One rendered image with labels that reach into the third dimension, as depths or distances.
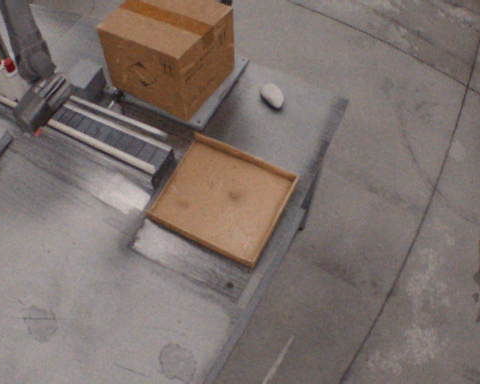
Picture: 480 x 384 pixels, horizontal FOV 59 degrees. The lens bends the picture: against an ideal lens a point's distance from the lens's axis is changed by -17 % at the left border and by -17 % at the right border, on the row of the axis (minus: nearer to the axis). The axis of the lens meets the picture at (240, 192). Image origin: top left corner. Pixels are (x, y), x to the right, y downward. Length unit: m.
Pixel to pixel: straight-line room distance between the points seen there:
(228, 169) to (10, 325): 0.75
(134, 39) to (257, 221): 0.56
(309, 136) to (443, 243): 1.13
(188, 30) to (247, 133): 0.35
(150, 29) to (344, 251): 1.32
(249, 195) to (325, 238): 0.93
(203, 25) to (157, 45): 0.13
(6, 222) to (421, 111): 2.13
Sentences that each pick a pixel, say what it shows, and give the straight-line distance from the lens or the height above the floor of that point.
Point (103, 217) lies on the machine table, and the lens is 1.31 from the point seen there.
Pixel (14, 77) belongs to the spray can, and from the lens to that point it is 1.47.
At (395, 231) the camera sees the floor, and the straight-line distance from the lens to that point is 2.25.
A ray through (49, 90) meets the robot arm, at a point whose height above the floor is 1.33.
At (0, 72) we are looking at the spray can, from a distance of 1.52.
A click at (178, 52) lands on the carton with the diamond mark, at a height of 1.12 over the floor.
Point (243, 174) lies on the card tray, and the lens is 1.31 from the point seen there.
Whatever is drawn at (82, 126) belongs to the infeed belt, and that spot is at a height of 0.88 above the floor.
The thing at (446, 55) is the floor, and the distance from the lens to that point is 3.12.
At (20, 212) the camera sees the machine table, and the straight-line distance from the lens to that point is 1.42.
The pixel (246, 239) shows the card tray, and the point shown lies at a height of 0.83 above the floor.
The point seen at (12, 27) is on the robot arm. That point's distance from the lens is 0.93.
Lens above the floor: 1.97
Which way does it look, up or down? 62 degrees down
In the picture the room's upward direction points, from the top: 1 degrees counter-clockwise
